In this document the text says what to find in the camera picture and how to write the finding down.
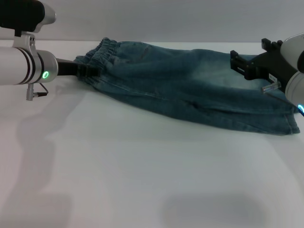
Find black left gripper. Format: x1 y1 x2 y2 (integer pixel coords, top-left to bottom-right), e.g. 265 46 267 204
57 59 100 78

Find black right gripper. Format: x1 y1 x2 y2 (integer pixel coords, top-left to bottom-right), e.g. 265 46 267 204
229 38 297 81

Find blue denim shorts with embroidery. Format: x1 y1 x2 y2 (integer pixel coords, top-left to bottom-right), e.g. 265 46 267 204
75 37 300 136

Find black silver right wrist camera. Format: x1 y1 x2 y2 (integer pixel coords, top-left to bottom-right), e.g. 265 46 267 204
282 33 304 72

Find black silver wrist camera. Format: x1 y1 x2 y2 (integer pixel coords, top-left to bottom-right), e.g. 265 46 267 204
0 0 57 33
282 33 304 72

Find left arm cable with plug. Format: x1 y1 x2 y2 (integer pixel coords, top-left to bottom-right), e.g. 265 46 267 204
25 83 49 102

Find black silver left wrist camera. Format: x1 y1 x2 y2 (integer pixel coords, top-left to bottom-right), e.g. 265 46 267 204
0 0 57 33

